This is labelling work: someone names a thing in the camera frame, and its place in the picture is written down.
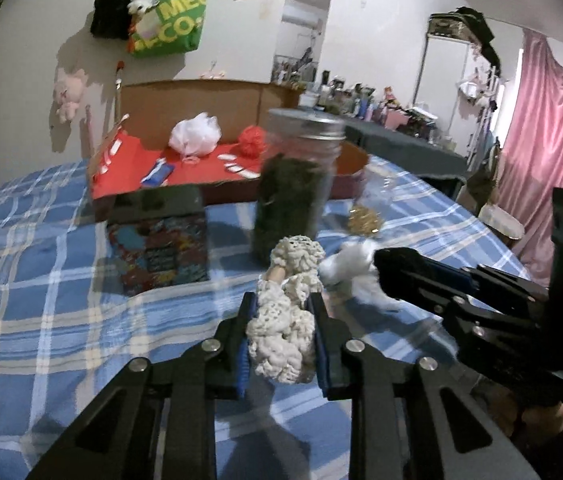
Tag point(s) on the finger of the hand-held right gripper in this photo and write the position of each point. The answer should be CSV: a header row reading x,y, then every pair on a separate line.
x,y
401,272
491,335

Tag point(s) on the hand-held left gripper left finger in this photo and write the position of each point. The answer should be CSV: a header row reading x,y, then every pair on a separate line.
x,y
240,360

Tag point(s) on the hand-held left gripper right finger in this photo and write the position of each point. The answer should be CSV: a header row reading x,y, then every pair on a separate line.
x,y
322,360

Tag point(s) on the white cotton wad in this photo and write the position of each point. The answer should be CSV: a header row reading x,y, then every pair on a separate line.
x,y
351,265

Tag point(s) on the cream crochet scrunchie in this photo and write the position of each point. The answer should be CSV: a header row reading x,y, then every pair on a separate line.
x,y
281,320

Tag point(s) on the coral mesh bath pouf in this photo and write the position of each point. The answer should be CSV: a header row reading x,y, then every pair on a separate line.
x,y
252,140

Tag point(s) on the blue and white packet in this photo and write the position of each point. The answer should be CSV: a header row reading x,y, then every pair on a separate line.
x,y
157,174

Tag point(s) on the white mesh bath pouf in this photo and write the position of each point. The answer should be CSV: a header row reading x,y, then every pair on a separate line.
x,y
195,132

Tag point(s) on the cardboard box red lining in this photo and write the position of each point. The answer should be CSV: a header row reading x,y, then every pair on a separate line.
x,y
181,97

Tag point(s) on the person's right hand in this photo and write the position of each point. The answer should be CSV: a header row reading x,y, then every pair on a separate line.
x,y
541,420

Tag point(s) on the cream cushioned stool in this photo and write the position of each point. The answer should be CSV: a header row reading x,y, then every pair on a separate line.
x,y
501,222

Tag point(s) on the dark green covered table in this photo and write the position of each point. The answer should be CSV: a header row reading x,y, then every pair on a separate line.
x,y
411,147

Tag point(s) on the large glass jar metal lid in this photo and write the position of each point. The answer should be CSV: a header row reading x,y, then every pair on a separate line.
x,y
296,185

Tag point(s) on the pink curtain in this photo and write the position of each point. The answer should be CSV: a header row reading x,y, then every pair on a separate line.
x,y
551,150

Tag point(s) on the colourful printed tin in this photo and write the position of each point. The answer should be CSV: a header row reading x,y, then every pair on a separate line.
x,y
156,250

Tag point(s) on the cluttered dresser with bottles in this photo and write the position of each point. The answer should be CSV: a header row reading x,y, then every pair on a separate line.
x,y
361,102

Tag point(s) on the white cabinet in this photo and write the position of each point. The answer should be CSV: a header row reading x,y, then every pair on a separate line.
x,y
441,70

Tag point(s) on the blue plaid blanket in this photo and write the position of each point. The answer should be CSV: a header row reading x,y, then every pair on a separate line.
x,y
36,285

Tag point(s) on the patterned bag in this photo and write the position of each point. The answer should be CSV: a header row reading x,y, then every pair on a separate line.
x,y
454,25

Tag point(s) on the pink plush toy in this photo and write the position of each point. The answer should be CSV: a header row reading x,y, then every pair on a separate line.
x,y
67,92

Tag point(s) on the green tote bag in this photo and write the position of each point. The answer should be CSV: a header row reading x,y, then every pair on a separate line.
x,y
176,25

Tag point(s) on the black bag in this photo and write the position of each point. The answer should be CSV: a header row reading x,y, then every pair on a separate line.
x,y
109,10

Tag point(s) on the wall mirror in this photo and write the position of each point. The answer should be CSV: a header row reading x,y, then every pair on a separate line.
x,y
306,10

